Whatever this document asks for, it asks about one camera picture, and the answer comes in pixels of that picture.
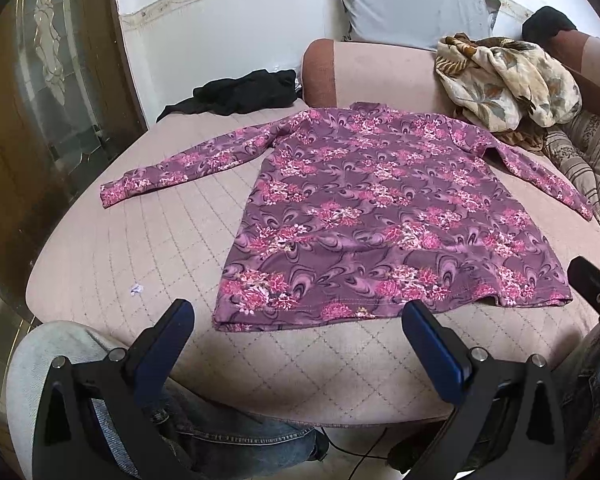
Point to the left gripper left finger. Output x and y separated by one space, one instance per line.
68 440

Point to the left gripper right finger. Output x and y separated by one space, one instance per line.
506 421

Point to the purple floral long-sleeve shirt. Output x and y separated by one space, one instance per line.
357 211

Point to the person's jeans legs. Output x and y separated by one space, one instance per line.
212 440

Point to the striped beige quilt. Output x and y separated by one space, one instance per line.
574 149

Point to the beige floral blanket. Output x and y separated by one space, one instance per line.
513 88

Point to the brown side armrest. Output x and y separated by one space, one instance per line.
580 53

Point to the black cloth on armrest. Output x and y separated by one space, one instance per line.
544 24

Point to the pink bolster headrest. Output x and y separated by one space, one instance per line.
339 73

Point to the wooden glass wardrobe door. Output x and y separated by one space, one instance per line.
68 109

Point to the grey pillow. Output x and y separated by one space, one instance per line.
418 23

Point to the black garment on bed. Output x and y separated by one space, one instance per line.
258 90

